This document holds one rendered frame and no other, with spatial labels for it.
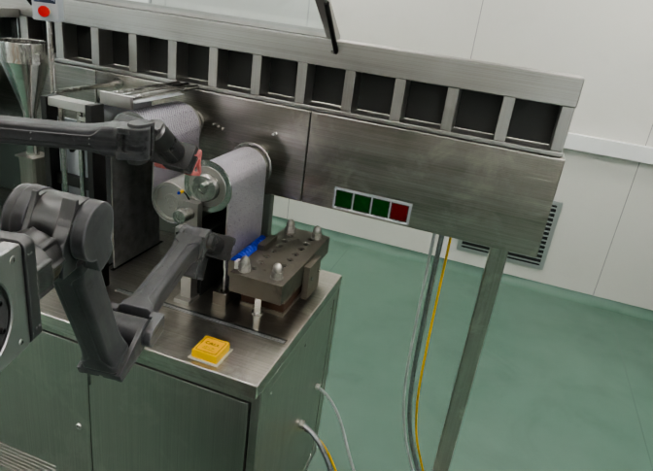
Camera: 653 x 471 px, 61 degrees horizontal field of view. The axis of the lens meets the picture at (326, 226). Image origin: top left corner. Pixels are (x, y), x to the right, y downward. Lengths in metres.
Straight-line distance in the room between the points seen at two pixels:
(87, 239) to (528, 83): 1.23
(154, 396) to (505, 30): 3.13
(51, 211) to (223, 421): 0.94
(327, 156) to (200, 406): 0.81
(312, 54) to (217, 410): 1.03
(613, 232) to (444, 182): 2.64
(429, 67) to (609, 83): 2.46
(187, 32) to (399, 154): 0.78
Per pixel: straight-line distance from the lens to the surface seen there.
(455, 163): 1.65
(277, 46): 1.76
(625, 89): 3.99
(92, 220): 0.70
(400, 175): 1.69
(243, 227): 1.67
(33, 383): 1.90
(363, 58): 1.67
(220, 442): 1.58
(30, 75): 1.97
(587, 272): 4.29
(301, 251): 1.73
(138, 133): 1.20
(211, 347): 1.45
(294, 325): 1.59
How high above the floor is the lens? 1.76
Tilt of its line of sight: 22 degrees down
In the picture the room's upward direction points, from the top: 8 degrees clockwise
